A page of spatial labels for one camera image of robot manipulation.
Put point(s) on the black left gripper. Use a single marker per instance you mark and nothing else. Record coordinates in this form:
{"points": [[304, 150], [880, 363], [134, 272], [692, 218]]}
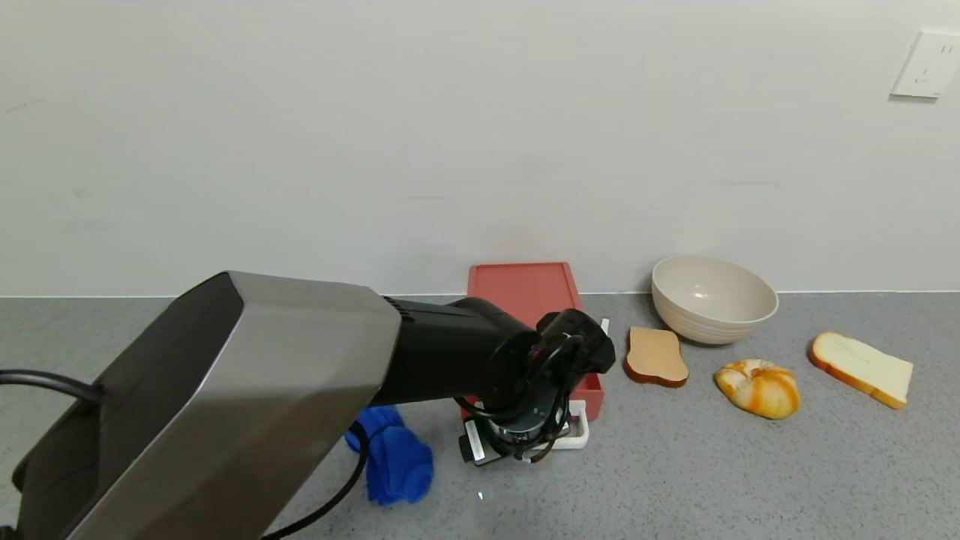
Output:
{"points": [[475, 441]]}

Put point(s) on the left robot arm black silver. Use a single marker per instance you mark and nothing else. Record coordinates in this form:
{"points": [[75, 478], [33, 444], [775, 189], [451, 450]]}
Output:
{"points": [[262, 375]]}

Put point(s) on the red drawer cabinet shell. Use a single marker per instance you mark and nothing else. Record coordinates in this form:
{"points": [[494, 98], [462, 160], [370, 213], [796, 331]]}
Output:
{"points": [[517, 285]]}

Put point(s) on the blue rolled cloth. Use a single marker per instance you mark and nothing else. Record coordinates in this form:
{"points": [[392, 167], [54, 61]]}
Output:
{"points": [[397, 465]]}

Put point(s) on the brown toast slice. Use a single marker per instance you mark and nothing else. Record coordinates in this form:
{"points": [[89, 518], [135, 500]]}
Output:
{"points": [[656, 356]]}

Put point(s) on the beige bowl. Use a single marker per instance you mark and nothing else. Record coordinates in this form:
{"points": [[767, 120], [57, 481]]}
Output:
{"points": [[712, 300]]}

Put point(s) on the orange glazed bread roll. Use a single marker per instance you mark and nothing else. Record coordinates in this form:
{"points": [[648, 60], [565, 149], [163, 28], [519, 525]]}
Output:
{"points": [[759, 388]]}

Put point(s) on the white bread slice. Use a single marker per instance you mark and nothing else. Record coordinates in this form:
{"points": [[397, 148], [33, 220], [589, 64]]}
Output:
{"points": [[862, 367]]}

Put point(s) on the white wall socket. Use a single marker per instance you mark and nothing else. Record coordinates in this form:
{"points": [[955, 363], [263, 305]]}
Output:
{"points": [[928, 64]]}

